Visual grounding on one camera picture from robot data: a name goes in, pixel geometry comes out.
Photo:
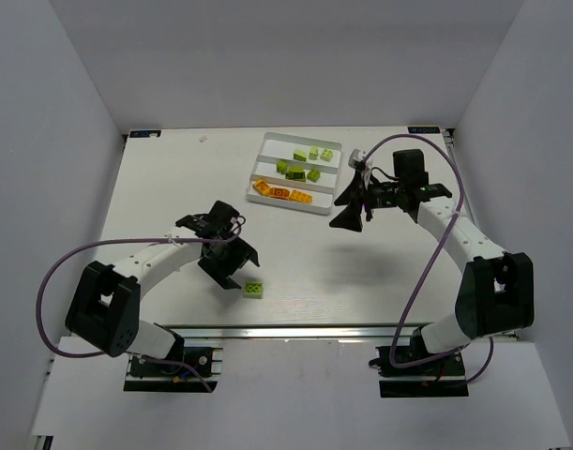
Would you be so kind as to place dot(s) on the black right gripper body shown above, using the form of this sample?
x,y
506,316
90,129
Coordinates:
x,y
365,197

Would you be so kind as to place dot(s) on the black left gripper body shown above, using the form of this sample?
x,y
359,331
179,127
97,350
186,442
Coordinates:
x,y
229,262

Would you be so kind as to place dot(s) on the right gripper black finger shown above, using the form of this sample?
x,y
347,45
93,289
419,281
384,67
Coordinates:
x,y
349,218
354,191

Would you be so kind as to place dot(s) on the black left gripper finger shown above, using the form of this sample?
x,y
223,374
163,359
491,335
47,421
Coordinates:
x,y
241,252
221,273

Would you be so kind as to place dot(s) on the lime 2x2 lego brick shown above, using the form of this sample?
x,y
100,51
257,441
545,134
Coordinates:
x,y
314,175

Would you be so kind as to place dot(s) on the pale lime 2x2 brick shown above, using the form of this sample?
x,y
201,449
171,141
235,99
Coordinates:
x,y
326,155

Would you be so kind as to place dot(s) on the orange sloped lego brick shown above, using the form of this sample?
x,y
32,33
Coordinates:
x,y
261,187

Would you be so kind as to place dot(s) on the orange 2x4 lego brick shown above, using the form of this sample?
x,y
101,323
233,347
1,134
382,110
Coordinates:
x,y
298,196

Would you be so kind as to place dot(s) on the lime sloped lego brick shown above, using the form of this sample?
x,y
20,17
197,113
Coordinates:
x,y
296,173

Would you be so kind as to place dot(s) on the lime 2x3 lego brick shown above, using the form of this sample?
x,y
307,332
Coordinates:
x,y
300,155

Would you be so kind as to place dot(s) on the orange curved lego brick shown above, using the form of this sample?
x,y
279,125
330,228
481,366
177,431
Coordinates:
x,y
279,193

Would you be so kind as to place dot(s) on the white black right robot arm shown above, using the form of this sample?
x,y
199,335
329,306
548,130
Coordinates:
x,y
496,293

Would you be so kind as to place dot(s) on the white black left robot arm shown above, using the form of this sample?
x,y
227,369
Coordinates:
x,y
105,309

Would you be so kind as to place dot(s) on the lime 2x3 brick front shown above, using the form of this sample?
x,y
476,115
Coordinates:
x,y
253,289

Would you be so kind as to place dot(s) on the blue label right corner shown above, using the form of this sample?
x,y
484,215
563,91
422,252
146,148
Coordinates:
x,y
423,130

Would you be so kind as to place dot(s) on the blue label corner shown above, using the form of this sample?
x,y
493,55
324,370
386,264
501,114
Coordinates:
x,y
423,130
144,134

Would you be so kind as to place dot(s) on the white three-compartment tray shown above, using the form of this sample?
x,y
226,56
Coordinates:
x,y
277,146

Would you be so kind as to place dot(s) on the blue label left corner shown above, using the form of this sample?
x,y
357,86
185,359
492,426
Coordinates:
x,y
144,134

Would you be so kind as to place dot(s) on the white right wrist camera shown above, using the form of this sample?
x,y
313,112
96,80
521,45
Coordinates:
x,y
358,160

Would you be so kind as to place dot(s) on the aluminium front rail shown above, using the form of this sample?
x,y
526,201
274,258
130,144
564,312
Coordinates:
x,y
285,331

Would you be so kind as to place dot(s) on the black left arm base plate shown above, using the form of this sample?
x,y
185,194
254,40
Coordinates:
x,y
198,374

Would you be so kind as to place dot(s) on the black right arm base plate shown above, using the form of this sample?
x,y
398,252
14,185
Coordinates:
x,y
445,378

